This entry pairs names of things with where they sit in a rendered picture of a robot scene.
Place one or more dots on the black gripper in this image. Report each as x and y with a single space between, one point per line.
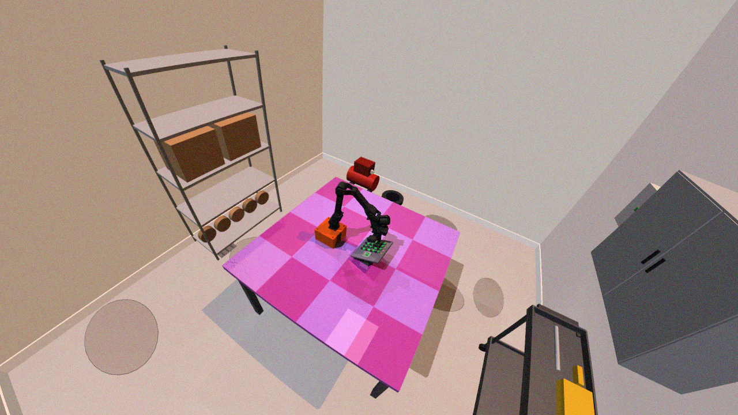
373 238

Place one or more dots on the grey switch panel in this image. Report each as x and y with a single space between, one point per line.
369 252

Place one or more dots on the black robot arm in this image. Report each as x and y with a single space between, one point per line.
370 210

